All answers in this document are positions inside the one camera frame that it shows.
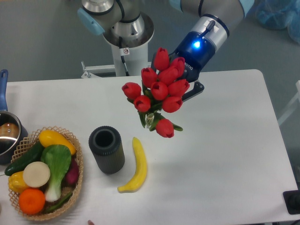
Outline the green chili pepper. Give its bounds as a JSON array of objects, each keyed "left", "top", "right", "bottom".
[{"left": 43, "top": 192, "right": 73, "bottom": 214}]

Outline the woven wicker basket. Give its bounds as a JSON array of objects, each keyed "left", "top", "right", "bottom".
[{"left": 8, "top": 126, "right": 83, "bottom": 221}]

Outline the yellow squash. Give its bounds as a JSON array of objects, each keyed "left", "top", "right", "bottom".
[{"left": 38, "top": 129, "right": 76, "bottom": 155}]

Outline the blue plastic bag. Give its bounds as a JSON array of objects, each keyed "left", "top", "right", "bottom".
[{"left": 255, "top": 0, "right": 300, "bottom": 44}]

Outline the dark grey ribbed vase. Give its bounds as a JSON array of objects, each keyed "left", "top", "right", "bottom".
[{"left": 89, "top": 126, "right": 125, "bottom": 174}]

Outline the purple sweet potato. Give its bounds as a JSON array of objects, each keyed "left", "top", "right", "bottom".
[{"left": 65, "top": 158, "right": 79, "bottom": 185}]

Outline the white frame at right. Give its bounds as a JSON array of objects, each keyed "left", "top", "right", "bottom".
[{"left": 277, "top": 81, "right": 300, "bottom": 126}]

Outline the yellow banana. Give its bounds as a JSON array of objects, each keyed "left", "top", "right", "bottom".
[{"left": 117, "top": 137, "right": 148, "bottom": 193}]

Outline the round cream slice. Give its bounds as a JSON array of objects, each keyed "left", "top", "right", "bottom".
[{"left": 23, "top": 161, "right": 50, "bottom": 188}]

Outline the red tulip bouquet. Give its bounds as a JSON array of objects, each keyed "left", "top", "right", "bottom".
[{"left": 121, "top": 47, "right": 190, "bottom": 138}]

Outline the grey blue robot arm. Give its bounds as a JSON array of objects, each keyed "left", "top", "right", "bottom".
[{"left": 77, "top": 0, "right": 254, "bottom": 100}]

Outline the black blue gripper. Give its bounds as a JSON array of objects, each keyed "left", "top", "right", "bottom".
[{"left": 150, "top": 31, "right": 215, "bottom": 102}]

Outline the black device at edge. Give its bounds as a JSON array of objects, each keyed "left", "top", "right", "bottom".
[{"left": 283, "top": 190, "right": 300, "bottom": 215}]

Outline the blue handled saucepan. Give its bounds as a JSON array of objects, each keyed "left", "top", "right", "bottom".
[{"left": 0, "top": 69, "right": 28, "bottom": 165}]

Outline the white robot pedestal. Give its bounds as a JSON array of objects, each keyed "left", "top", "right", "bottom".
[{"left": 82, "top": 12, "right": 154, "bottom": 78}]

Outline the yellow bell pepper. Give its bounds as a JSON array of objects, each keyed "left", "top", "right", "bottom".
[{"left": 8, "top": 171, "right": 29, "bottom": 193}]

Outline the green bok choy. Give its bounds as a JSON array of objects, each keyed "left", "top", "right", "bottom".
[{"left": 41, "top": 144, "right": 71, "bottom": 203}]

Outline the orange fruit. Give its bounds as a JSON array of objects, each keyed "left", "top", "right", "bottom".
[{"left": 18, "top": 188, "right": 45, "bottom": 215}]

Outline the dark green cucumber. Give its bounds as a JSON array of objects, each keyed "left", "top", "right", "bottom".
[{"left": 4, "top": 141, "right": 45, "bottom": 176}]

